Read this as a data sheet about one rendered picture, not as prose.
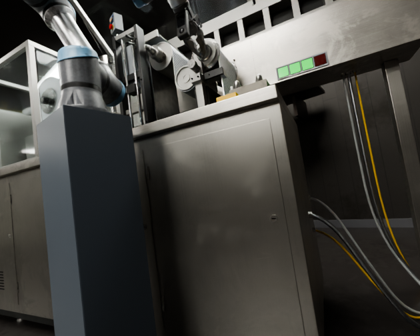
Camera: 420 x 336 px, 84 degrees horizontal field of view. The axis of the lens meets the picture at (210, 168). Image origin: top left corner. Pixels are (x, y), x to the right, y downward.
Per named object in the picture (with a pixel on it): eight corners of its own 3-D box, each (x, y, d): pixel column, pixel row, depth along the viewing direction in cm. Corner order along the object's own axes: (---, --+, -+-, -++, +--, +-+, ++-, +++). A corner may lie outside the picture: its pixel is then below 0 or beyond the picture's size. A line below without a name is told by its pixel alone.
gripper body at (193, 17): (203, 27, 103) (191, -3, 95) (200, 35, 97) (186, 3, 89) (189, 34, 106) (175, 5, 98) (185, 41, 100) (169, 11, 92)
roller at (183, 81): (176, 93, 115) (173, 69, 115) (200, 105, 138) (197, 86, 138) (197, 85, 109) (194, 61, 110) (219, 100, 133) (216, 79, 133)
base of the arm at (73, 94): (69, 109, 63) (65, 73, 63) (48, 123, 72) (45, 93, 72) (119, 117, 75) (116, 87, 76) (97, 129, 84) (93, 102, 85)
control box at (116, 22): (108, 33, 137) (106, 18, 138) (119, 37, 142) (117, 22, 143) (112, 27, 132) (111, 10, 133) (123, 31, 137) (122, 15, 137)
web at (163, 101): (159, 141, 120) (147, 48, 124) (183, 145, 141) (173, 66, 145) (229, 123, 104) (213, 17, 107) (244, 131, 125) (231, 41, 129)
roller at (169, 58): (151, 74, 123) (148, 49, 124) (177, 89, 145) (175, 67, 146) (173, 65, 117) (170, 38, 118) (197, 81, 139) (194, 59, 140)
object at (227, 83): (224, 98, 105) (218, 59, 106) (240, 110, 126) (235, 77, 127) (225, 98, 105) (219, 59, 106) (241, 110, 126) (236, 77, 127)
